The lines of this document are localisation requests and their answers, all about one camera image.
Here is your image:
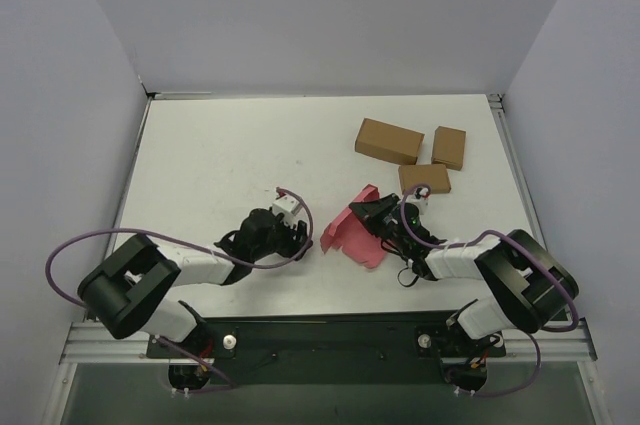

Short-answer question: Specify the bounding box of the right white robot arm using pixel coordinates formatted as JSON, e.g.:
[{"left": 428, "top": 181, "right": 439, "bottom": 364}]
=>
[{"left": 349, "top": 194, "right": 579, "bottom": 340}]

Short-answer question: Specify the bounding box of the large brown cardboard box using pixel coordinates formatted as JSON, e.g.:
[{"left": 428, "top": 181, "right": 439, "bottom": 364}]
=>
[{"left": 354, "top": 118, "right": 424, "bottom": 165}]

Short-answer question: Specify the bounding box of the small brown box right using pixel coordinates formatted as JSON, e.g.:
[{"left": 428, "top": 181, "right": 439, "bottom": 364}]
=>
[{"left": 431, "top": 126, "right": 466, "bottom": 171}]

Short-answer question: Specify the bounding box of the pink cardboard box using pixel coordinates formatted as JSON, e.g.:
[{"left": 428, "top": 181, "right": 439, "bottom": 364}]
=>
[{"left": 320, "top": 206, "right": 387, "bottom": 269}]

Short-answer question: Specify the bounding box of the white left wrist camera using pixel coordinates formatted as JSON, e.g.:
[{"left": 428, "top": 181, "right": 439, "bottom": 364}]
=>
[{"left": 270, "top": 194, "right": 302, "bottom": 227}]

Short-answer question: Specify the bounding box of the brown cardboard box front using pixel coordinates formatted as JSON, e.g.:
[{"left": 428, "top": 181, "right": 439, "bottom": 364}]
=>
[{"left": 398, "top": 164, "right": 451, "bottom": 194}]

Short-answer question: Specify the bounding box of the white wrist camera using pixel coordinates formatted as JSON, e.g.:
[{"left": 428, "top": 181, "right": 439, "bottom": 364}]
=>
[
  {"left": 408, "top": 187, "right": 431, "bottom": 215},
  {"left": 270, "top": 194, "right": 302, "bottom": 227}
]

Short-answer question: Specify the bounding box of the aluminium frame rail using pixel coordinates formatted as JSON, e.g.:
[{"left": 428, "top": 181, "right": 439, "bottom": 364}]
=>
[{"left": 59, "top": 322, "right": 597, "bottom": 364}]

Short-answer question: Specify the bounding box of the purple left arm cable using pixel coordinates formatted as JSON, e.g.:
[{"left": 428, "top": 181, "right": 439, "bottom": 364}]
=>
[{"left": 43, "top": 186, "right": 316, "bottom": 309}]

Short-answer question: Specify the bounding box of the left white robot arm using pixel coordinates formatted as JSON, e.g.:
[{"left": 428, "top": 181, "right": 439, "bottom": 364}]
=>
[{"left": 77, "top": 208, "right": 313, "bottom": 357}]

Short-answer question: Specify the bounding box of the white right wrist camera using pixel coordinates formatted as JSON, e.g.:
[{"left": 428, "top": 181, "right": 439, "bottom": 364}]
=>
[{"left": 408, "top": 187, "right": 431, "bottom": 215}]

